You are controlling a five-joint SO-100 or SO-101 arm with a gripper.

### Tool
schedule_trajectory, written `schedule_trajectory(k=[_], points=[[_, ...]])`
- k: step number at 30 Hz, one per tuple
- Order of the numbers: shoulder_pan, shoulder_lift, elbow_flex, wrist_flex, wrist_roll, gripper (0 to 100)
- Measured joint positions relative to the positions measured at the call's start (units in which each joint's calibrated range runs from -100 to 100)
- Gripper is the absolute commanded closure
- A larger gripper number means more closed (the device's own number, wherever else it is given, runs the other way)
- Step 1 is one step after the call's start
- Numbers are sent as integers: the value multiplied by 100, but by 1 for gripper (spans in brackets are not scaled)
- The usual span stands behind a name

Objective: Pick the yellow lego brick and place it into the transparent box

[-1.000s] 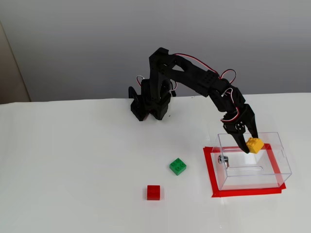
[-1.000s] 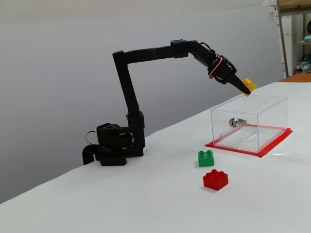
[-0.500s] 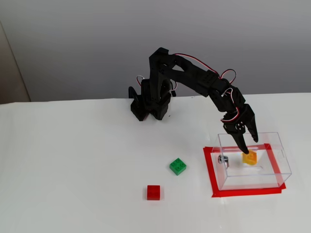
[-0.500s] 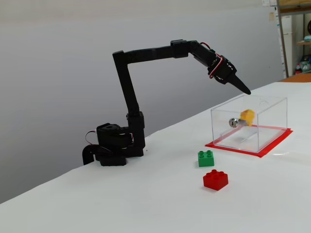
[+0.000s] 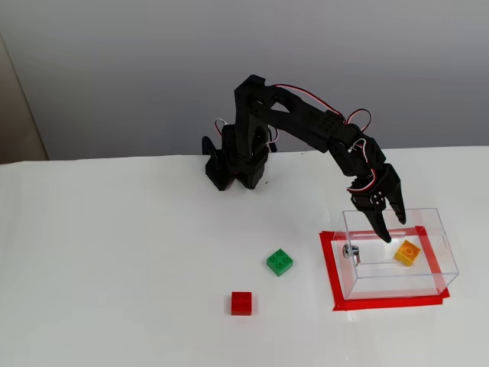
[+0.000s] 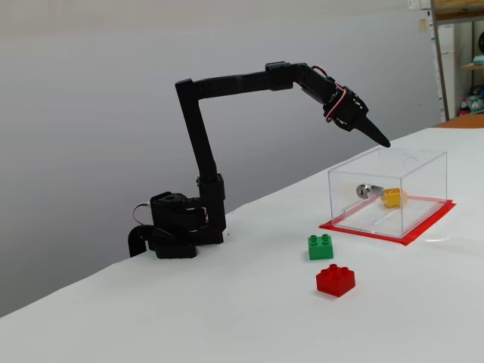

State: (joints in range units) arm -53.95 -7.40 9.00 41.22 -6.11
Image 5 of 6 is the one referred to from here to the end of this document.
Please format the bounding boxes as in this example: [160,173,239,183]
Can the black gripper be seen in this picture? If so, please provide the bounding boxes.
[345,137,406,245]

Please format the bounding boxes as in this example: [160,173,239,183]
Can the yellow lego brick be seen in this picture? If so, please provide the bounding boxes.
[393,239,422,267]

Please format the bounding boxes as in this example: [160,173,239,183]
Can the silver box lock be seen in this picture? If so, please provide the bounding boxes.
[342,244,362,268]

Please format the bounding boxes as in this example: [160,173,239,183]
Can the transparent plastic box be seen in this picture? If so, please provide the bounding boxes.
[331,207,460,301]

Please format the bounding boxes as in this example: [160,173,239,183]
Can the green lego brick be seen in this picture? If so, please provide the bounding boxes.
[266,248,295,277]

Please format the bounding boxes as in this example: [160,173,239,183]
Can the red lego brick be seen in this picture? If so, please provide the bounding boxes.
[230,291,253,317]

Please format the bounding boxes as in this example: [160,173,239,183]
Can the black table clamp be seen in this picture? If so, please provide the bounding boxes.
[201,136,222,165]

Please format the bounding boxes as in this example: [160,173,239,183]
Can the red tape frame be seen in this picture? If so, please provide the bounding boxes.
[319,225,451,313]

